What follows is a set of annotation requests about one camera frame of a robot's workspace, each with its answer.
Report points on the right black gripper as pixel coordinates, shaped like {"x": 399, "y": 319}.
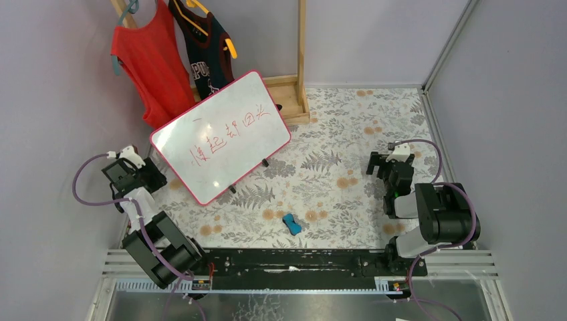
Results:
{"x": 389, "y": 167}

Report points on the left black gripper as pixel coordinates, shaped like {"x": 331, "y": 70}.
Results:
{"x": 122, "y": 172}

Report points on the pink-framed whiteboard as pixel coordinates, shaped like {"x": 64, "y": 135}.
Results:
{"x": 222, "y": 138}

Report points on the blue whiteboard eraser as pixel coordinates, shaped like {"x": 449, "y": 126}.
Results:
{"x": 290, "y": 222}

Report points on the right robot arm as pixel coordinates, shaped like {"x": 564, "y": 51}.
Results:
{"x": 445, "y": 217}

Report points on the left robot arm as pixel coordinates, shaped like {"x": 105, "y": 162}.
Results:
{"x": 155, "y": 242}

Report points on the floral patterned table mat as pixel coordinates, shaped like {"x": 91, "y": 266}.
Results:
{"x": 319, "y": 177}

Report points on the red tank top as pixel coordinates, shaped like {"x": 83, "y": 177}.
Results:
{"x": 150, "y": 57}

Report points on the wooden clothes rack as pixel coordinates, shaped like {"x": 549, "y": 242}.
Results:
{"x": 288, "y": 90}

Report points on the dark navy tank top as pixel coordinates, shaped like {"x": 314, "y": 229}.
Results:
{"x": 207, "y": 45}

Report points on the teal clothes hanger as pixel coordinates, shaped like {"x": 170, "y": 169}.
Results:
{"x": 117, "y": 62}

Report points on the yellow clothes hanger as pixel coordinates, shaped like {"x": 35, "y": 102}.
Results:
{"x": 230, "y": 46}

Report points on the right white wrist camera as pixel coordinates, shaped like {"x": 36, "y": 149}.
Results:
{"x": 399, "y": 152}

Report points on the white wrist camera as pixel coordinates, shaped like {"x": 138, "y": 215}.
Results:
{"x": 399, "y": 152}
{"x": 129, "y": 155}

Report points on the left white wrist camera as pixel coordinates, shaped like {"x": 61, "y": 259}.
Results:
{"x": 129, "y": 155}

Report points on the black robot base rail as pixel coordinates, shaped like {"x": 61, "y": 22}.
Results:
{"x": 298, "y": 269}

